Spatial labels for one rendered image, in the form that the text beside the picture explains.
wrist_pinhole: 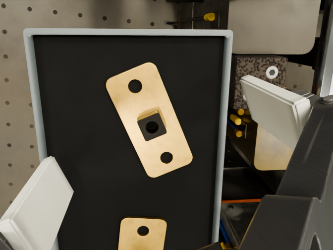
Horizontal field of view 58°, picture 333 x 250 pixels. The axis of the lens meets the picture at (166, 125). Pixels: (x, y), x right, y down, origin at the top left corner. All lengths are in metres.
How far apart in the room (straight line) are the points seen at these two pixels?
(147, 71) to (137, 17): 0.47
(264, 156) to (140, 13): 0.43
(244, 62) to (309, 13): 0.08
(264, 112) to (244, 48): 0.15
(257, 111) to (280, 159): 0.18
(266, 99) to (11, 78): 0.63
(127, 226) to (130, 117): 0.09
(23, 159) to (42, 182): 0.60
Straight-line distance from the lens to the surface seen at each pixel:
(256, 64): 0.30
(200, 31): 0.21
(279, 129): 0.16
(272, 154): 0.35
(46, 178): 0.19
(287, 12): 0.33
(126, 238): 0.27
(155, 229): 0.26
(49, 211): 0.18
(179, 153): 0.23
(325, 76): 0.45
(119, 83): 0.22
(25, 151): 0.77
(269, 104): 0.16
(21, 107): 0.74
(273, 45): 0.32
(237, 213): 0.45
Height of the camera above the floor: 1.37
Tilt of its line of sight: 72 degrees down
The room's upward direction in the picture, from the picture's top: 162 degrees clockwise
